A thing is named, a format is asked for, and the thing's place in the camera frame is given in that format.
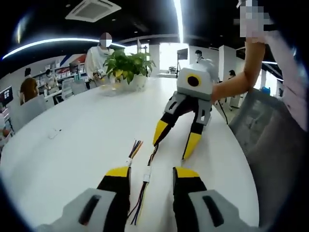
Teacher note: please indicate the white chair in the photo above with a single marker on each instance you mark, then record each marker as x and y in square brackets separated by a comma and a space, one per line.
[31, 110]
[68, 88]

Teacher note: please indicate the black monitor on stand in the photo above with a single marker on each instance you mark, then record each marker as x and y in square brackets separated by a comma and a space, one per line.
[182, 54]

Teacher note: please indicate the green potted plant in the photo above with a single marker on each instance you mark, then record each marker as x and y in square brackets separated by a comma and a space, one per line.
[128, 65]

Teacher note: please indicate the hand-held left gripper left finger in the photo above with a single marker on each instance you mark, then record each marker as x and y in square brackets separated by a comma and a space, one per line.
[96, 207]

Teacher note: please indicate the clear plastic container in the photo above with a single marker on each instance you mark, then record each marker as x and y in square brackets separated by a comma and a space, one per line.
[108, 89]

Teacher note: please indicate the person's pale pink shirt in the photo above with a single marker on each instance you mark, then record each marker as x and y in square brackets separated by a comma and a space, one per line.
[289, 72]

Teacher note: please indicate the white plant pot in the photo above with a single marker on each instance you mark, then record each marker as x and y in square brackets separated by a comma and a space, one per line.
[136, 83]

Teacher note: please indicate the long curved ceiling light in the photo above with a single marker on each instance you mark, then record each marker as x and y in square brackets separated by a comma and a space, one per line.
[48, 43]

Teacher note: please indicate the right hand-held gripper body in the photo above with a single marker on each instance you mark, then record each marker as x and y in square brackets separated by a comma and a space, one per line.
[193, 83]

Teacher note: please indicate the ceiling light strip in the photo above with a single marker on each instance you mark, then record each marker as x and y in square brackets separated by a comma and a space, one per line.
[179, 21]

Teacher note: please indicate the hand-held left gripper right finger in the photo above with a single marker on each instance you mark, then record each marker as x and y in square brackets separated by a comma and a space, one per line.
[205, 207]

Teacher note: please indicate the white paper card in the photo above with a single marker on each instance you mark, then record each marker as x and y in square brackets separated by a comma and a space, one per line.
[52, 134]

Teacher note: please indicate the ceiling air vent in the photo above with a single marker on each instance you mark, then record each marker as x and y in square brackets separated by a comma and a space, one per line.
[93, 9]

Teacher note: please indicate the shelf of white boxes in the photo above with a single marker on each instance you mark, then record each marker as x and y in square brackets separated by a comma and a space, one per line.
[65, 70]

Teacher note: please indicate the grey mesh office chair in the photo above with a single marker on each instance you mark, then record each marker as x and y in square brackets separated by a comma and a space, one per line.
[270, 145]

